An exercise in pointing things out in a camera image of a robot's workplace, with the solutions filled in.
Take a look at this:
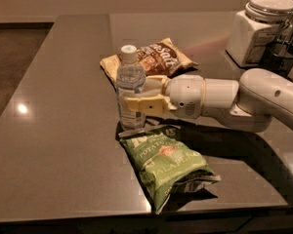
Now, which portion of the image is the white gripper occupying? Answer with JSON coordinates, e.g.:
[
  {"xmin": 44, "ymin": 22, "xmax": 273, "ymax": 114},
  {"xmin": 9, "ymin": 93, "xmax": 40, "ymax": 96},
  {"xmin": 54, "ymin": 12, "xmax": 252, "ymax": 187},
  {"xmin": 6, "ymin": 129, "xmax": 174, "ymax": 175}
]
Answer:
[{"xmin": 125, "ymin": 75, "xmax": 204, "ymax": 119}]

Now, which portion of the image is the clear blue plastic water bottle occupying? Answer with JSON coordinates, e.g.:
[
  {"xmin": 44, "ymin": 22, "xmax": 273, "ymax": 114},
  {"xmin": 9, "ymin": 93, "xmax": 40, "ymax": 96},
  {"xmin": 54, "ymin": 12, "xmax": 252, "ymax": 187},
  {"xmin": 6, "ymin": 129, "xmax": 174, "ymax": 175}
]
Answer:
[{"xmin": 116, "ymin": 45, "xmax": 146, "ymax": 131}]

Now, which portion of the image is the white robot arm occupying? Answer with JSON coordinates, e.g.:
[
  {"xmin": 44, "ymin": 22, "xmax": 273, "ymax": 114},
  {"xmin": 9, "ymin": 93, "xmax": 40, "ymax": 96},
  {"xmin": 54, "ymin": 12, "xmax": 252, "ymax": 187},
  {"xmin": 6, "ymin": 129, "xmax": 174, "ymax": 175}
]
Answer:
[{"xmin": 125, "ymin": 68, "xmax": 293, "ymax": 133}]

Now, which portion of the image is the brown salt chips bag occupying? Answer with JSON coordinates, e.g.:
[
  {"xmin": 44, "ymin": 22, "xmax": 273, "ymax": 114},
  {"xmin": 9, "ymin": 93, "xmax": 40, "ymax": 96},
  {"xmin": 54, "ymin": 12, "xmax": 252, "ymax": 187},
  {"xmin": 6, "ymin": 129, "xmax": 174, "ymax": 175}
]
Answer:
[{"xmin": 100, "ymin": 38, "xmax": 197, "ymax": 85}]

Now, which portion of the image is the green jalapeno chips bag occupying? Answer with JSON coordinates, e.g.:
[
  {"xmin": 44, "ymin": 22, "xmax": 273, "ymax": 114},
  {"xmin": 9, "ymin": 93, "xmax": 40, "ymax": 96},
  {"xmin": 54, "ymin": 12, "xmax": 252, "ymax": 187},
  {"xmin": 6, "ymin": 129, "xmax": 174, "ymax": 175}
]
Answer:
[{"xmin": 119, "ymin": 125, "xmax": 221, "ymax": 215}]

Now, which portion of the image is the white ceramic canister jar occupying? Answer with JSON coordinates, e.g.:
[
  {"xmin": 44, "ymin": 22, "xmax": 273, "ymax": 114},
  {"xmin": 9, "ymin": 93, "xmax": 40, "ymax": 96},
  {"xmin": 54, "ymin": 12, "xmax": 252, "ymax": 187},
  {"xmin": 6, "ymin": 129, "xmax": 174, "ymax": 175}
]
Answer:
[{"xmin": 226, "ymin": 0, "xmax": 293, "ymax": 67}]

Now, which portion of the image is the dark wire basket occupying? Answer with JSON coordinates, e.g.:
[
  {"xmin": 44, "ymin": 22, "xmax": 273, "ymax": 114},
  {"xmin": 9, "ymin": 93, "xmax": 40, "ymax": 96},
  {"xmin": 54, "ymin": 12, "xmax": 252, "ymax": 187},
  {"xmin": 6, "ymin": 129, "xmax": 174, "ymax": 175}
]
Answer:
[{"xmin": 261, "ymin": 24, "xmax": 293, "ymax": 78}]

